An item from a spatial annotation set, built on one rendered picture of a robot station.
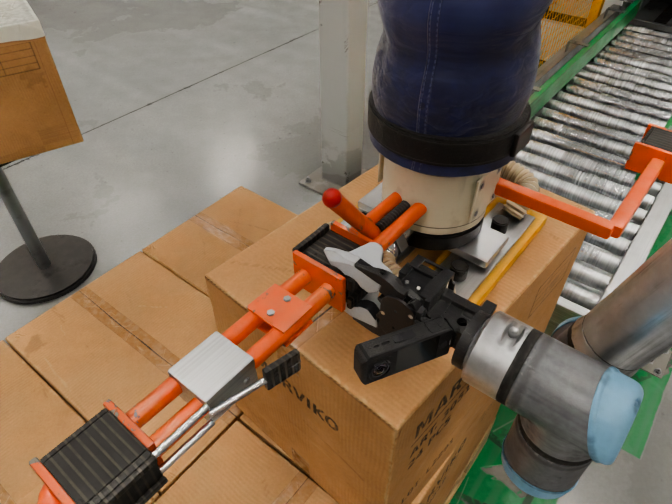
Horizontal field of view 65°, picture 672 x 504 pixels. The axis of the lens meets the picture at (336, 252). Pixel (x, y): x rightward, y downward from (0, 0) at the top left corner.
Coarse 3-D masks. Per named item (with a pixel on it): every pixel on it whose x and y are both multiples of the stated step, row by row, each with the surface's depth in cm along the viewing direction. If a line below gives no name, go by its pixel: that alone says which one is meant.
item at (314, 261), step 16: (336, 224) 70; (304, 240) 69; (320, 240) 70; (336, 240) 70; (352, 240) 70; (368, 240) 68; (304, 256) 66; (320, 256) 68; (320, 272) 65; (336, 272) 64; (304, 288) 69; (336, 288) 64; (352, 288) 64; (336, 304) 66; (352, 304) 66
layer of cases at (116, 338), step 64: (192, 256) 148; (64, 320) 131; (128, 320) 131; (192, 320) 131; (0, 384) 117; (64, 384) 117; (128, 384) 117; (0, 448) 106; (192, 448) 106; (256, 448) 106
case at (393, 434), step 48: (288, 240) 91; (576, 240) 96; (240, 288) 83; (528, 288) 84; (336, 336) 76; (288, 384) 84; (336, 384) 71; (384, 384) 70; (432, 384) 70; (288, 432) 96; (336, 432) 80; (384, 432) 68; (432, 432) 82; (336, 480) 91; (384, 480) 76
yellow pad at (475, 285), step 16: (496, 208) 94; (496, 224) 88; (512, 224) 91; (528, 224) 91; (544, 224) 94; (512, 240) 88; (528, 240) 89; (448, 256) 85; (496, 256) 85; (512, 256) 86; (464, 272) 80; (480, 272) 83; (496, 272) 83; (464, 288) 80; (480, 288) 81
